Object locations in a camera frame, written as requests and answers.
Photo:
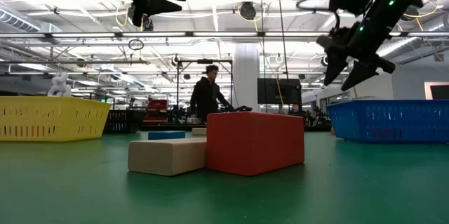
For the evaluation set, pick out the white robot hand figurine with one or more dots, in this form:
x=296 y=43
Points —
x=59 y=85

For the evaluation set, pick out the red rectangular block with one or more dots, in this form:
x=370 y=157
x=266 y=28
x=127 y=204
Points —
x=254 y=143

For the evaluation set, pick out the beige rectangular block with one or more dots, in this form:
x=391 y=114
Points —
x=199 y=131
x=165 y=157

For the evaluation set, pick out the blue slotted plastic basket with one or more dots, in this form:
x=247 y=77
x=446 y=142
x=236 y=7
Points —
x=389 y=120

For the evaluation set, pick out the black slotted plastic basket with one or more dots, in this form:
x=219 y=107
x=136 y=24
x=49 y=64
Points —
x=122 y=121

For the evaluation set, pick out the black monitor on stand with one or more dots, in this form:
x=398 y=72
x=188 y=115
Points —
x=279 y=90

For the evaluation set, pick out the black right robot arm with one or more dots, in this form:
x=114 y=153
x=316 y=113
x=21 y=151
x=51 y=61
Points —
x=393 y=10

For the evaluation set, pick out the red tool chest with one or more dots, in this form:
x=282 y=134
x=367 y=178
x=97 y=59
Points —
x=156 y=111

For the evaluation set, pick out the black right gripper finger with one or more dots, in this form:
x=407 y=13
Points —
x=359 y=74
x=335 y=67

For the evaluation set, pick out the blue rectangular block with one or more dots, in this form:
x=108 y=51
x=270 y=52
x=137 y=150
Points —
x=166 y=135

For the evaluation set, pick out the white square pillar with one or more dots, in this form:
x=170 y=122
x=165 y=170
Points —
x=246 y=76

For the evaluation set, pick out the black camera stand frame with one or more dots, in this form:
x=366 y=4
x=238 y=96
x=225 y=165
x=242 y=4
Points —
x=179 y=87

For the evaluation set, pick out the black background robot arm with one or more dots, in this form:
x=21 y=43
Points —
x=242 y=108

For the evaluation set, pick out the yellow slotted plastic basket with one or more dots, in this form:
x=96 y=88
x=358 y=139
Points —
x=49 y=118

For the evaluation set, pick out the person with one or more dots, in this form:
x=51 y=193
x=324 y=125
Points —
x=205 y=94

